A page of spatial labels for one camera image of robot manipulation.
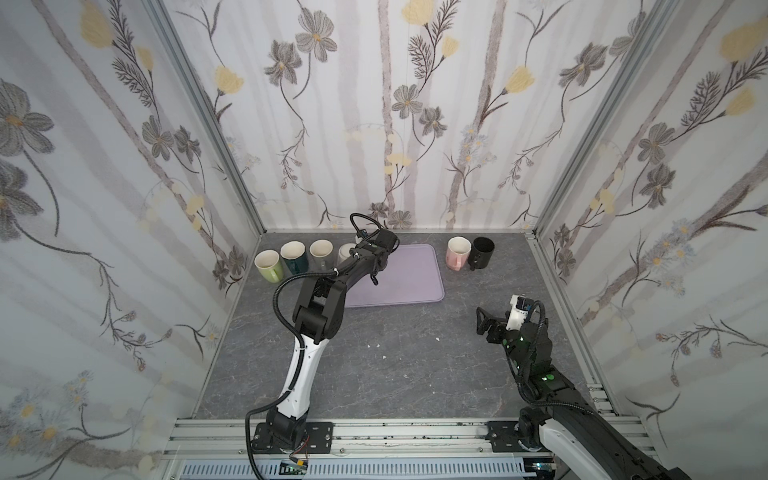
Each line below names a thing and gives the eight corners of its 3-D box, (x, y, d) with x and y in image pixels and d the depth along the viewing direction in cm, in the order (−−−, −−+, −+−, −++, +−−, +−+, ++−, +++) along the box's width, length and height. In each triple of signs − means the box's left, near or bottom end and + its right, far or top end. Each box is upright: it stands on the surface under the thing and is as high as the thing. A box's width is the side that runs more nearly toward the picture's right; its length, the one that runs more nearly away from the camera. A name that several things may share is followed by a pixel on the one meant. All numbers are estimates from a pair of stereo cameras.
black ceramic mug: (467, 271, 110) (474, 254, 103) (464, 253, 116) (469, 236, 108) (489, 271, 110) (497, 254, 103) (484, 253, 116) (491, 236, 108)
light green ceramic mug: (261, 287, 106) (250, 268, 98) (267, 268, 112) (258, 249, 103) (283, 287, 106) (275, 269, 98) (289, 268, 112) (281, 249, 103)
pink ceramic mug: (446, 278, 108) (451, 260, 100) (443, 254, 115) (447, 236, 107) (468, 278, 108) (475, 260, 100) (463, 254, 115) (469, 236, 107)
